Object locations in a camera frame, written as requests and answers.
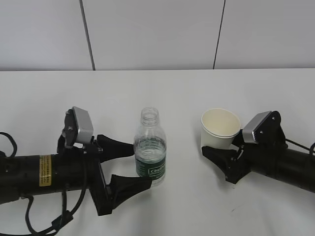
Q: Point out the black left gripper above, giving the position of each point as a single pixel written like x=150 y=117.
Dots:
x=103 y=149

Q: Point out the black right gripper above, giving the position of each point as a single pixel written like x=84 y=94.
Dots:
x=235 y=164

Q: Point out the white paper cup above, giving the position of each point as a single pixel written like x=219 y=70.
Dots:
x=219 y=128

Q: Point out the clear green-label water bottle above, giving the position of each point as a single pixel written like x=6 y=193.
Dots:
x=150 y=147

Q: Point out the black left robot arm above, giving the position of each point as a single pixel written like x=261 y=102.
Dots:
x=71 y=169

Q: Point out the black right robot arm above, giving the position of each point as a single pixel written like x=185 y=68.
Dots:
x=278 y=162

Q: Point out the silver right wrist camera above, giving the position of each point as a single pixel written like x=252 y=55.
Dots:
x=252 y=126

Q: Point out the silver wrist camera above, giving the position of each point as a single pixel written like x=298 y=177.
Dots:
x=84 y=125
x=252 y=126

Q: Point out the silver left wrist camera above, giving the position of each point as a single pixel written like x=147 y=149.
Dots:
x=84 y=125

